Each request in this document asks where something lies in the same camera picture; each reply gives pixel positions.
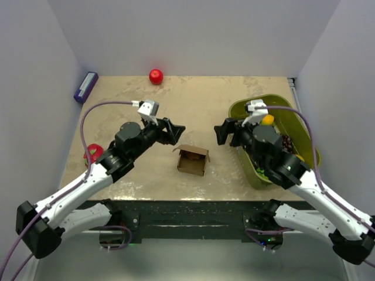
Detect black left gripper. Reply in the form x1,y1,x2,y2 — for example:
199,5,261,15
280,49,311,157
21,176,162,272
130,115,185,161

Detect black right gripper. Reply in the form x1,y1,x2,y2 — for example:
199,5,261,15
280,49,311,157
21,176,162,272
213,114,264,167

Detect pink toy ice cream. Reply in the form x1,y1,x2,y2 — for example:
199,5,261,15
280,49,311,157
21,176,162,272
185,152,202,160

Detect brown cardboard box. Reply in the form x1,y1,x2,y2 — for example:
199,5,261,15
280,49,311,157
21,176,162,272
173,145,210,177

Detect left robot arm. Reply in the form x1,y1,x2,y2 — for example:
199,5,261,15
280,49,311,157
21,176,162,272
16,118,186,259

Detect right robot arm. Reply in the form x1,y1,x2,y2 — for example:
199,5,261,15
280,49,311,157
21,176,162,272
214,118,374,265

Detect purple white rectangular box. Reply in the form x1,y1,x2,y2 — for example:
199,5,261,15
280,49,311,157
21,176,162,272
74,71,99,104

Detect orange in basket back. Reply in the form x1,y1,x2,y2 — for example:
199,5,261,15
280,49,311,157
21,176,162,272
261,114,275,126

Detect orange in basket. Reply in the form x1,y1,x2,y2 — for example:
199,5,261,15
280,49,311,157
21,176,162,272
295,154,305,162
261,114,275,126

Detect red apple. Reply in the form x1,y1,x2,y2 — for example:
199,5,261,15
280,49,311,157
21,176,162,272
149,68,164,85

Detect green round toy fruit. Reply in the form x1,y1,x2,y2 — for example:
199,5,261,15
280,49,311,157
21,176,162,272
255,167,269,180

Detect dark red grape bunch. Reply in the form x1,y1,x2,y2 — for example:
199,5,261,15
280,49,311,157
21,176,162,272
281,135,294,153

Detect olive green plastic basket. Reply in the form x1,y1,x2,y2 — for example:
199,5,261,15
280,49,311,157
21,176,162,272
228,98,314,189

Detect red dragon fruit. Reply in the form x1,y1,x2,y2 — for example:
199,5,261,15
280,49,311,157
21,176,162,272
83,143,104,167

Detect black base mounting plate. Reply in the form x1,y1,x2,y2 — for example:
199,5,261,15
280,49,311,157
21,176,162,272
79,198,311,245

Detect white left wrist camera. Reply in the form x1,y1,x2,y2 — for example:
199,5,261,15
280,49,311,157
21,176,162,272
137,100,159,125

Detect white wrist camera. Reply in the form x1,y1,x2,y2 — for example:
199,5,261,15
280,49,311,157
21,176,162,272
241,99,268,127
137,100,159,125

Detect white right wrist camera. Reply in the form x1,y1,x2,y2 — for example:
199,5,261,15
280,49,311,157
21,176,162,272
241,99,268,127

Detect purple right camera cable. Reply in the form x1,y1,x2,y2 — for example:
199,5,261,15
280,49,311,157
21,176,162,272
254,105,375,269

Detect purple camera cable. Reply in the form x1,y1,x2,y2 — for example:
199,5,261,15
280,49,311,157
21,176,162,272
0,100,141,281
254,105,375,269

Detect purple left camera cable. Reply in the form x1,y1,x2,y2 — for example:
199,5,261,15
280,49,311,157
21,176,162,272
0,100,141,281

